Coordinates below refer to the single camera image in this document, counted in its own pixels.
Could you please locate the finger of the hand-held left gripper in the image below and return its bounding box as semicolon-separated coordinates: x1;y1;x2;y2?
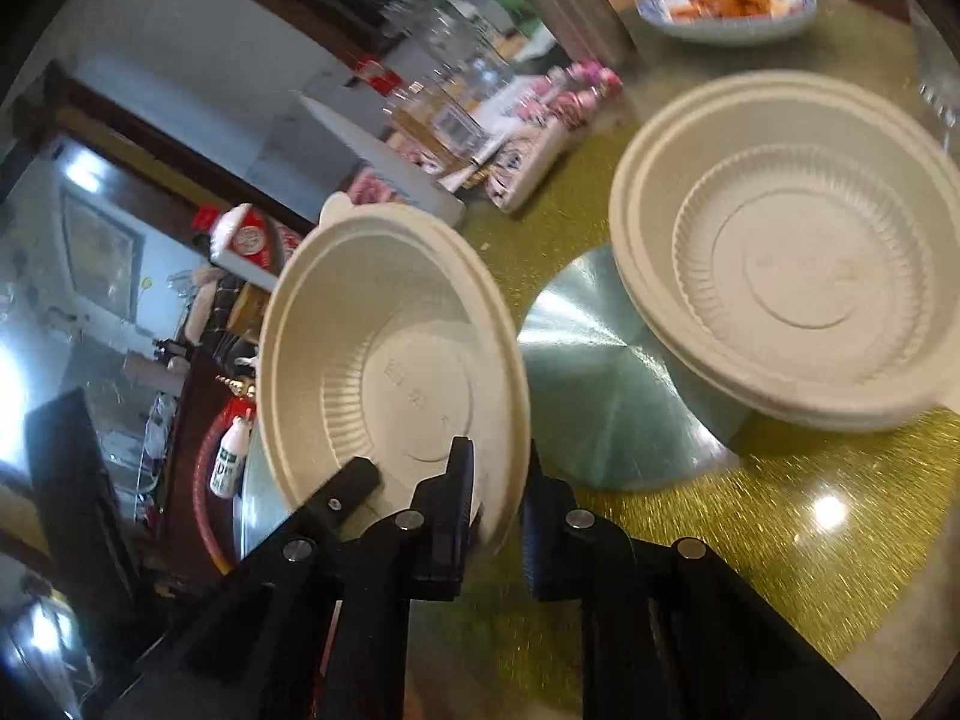
279;456;380;539

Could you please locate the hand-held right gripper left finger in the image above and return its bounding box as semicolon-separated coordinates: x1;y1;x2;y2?
105;435;478;720

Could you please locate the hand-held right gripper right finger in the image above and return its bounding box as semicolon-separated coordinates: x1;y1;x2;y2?
520;439;880;720

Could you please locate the beige plastic bowl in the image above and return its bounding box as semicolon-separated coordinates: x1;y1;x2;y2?
609;71;960;432
256;195;530;545

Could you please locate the small white bottle green label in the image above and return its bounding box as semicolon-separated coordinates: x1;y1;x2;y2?
208;416;252;500

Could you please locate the pink yellow blue hula hoop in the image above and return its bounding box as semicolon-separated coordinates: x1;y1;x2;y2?
191;401;245;578

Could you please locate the round metal turntable disc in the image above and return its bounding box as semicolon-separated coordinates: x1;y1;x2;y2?
517;244;740;492

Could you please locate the white liquor bottle red cap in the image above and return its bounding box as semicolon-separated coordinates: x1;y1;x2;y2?
201;202;301;290

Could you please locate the gold glitter round mat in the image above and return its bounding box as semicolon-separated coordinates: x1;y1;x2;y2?
409;0;960;665

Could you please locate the pink cloth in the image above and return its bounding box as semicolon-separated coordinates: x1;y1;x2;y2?
349;142;443;207

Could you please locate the glass jar black lid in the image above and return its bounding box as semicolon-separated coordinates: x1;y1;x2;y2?
386;30;488;158

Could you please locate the key fob with pink beads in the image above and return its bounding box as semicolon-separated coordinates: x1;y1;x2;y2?
525;64;623;125

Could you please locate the blue white plate with food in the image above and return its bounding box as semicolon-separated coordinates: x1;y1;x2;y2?
636;0;818;44

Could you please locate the framed wall picture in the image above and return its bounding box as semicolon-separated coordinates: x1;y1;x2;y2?
60;187;143;316

